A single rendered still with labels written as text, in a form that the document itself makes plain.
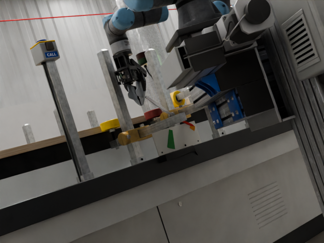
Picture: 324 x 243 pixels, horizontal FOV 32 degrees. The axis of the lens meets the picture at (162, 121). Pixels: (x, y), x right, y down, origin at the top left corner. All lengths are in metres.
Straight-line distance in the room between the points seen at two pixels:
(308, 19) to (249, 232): 1.70
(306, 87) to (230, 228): 1.36
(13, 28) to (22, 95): 1.28
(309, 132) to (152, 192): 0.80
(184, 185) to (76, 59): 8.87
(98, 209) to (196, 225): 0.70
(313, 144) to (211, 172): 0.91
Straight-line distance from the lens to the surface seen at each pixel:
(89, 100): 10.87
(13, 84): 10.26
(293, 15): 1.37
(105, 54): 2.21
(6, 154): 2.10
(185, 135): 2.34
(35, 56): 2.07
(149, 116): 2.45
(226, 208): 2.76
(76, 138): 2.01
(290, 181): 3.20
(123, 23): 2.04
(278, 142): 2.85
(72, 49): 11.10
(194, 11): 1.76
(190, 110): 2.31
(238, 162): 2.58
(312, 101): 1.52
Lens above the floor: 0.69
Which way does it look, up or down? 4 degrees up
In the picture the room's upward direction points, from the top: 18 degrees counter-clockwise
